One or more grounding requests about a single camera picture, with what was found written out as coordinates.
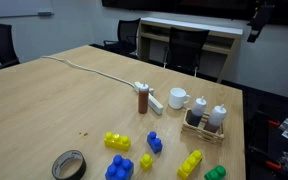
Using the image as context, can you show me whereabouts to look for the blue two-stud lego brick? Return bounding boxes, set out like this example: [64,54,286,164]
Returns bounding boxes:
[146,131,164,155]

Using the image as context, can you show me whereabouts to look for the white power strip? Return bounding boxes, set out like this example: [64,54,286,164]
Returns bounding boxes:
[133,81,164,116]

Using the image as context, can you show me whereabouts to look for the white ceramic mug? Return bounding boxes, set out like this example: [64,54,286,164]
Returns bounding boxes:
[168,87,192,111]

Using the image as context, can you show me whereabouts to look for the blue four-stud lego brick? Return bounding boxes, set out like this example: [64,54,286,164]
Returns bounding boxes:
[104,154,135,180]

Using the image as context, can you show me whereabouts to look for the white wall whiteboard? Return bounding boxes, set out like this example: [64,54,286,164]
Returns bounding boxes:
[0,0,55,19]

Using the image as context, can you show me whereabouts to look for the black wall screen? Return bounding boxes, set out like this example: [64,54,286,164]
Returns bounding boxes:
[101,0,288,26]

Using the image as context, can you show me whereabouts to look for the reddish-brown sauce squeeze bottle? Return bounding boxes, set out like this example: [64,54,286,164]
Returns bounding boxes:
[203,103,228,134]

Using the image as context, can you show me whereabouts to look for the long yellow lego brick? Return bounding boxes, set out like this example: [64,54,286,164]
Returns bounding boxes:
[177,149,204,180]

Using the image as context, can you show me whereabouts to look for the black mounted device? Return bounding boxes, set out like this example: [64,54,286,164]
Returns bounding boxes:
[246,3,276,44]

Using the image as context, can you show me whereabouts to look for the yellow one-stud lego brick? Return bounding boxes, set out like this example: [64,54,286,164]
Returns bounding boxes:
[139,153,154,172]

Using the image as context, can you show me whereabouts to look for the green lego brick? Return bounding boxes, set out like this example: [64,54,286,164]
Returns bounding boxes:
[203,164,227,180]

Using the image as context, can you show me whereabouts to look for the yellow three-stud lego brick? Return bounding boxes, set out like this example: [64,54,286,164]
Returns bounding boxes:
[103,131,132,152]

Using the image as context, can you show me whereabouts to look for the white power cable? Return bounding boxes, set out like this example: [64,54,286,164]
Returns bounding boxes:
[41,55,137,88]

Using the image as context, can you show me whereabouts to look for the dark sauce squeeze bottle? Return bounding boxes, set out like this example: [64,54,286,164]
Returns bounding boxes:
[187,95,208,128]

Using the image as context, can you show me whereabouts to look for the small wooden crate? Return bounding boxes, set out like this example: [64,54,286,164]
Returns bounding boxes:
[180,107,226,146]

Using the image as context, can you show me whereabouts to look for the orange-handled clamp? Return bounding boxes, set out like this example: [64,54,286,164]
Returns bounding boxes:
[267,119,281,128]
[264,160,283,172]

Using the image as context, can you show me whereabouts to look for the brown sauce squeeze bottle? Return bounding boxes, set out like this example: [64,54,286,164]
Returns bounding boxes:
[137,82,150,115]

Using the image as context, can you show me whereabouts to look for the black tape roll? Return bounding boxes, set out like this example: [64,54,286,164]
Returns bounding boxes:
[51,149,87,180]

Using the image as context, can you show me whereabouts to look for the beige console shelf table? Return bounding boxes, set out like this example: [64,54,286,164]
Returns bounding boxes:
[137,16,244,84]

